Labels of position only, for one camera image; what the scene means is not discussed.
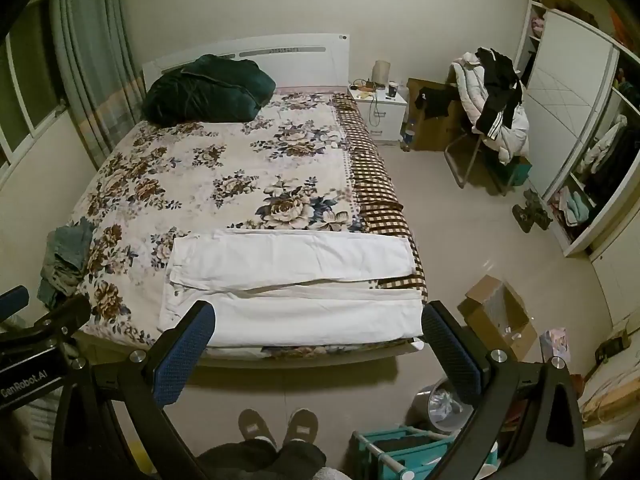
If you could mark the black shoes on floor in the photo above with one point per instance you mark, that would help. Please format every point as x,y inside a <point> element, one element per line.
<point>532,213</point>

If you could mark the floral bed blanket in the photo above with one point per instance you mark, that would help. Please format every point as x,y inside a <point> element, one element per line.
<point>287,169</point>

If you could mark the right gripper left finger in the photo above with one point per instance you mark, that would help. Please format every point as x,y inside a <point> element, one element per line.
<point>147,381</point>

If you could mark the beige table lamp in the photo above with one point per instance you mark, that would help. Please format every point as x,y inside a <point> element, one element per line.
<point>380,73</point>

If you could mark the grey green clothes pile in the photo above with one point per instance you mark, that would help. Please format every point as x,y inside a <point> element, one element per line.
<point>64,262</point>

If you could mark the brown cardboard box by wall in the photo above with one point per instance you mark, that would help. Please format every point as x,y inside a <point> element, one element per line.
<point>435,113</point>

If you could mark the white bed headboard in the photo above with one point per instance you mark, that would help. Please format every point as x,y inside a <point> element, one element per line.
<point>291,60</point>

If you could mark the white bedside table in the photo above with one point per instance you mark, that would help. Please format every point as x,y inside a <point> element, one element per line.
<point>383,116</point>

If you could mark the teal plastic crate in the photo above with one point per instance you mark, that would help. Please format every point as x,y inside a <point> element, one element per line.
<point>404,452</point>

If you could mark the open cardboard box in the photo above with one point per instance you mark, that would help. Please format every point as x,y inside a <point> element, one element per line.
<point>497,316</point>

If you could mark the dark mug on nightstand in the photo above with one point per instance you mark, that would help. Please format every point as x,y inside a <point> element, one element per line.
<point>392,89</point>

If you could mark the black striped track jacket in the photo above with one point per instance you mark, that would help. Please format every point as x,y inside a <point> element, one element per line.
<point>504,92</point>

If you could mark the brown checkered bed sheet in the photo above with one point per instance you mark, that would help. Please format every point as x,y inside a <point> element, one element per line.
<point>380,211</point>

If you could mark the grey waste bin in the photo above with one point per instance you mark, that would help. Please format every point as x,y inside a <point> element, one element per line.
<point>442,408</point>

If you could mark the white wardrobe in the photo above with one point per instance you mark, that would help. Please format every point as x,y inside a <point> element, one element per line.
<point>581,93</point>

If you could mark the dark green duvet bundle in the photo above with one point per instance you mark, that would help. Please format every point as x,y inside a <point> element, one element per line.
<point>209,89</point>

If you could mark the white pants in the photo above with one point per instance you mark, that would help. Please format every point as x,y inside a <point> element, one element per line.
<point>293,288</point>

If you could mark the pink printed tissue box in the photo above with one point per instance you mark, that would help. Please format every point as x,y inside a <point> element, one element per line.
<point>554,344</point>

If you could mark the green striped curtain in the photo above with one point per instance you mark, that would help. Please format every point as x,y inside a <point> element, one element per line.
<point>102,85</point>

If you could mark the left beige slipper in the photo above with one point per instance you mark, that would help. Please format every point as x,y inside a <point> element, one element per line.
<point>253,427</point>

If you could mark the white puffer jacket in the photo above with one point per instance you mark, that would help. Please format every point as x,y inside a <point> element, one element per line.
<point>469,77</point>

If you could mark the chair piled with clothes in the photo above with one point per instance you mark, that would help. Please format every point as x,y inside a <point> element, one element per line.
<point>467,153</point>

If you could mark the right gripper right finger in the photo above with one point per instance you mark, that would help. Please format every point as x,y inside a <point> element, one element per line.
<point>548,442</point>

